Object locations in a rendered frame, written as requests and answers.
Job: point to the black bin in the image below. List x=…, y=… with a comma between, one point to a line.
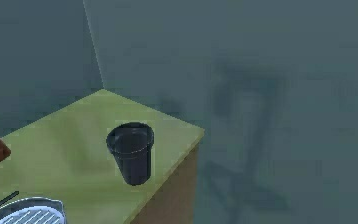
x=133, y=156

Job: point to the black thin rod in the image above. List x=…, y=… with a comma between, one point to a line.
x=3, y=201

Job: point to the green-topped wooden counter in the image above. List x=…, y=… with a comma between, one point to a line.
x=70, y=146

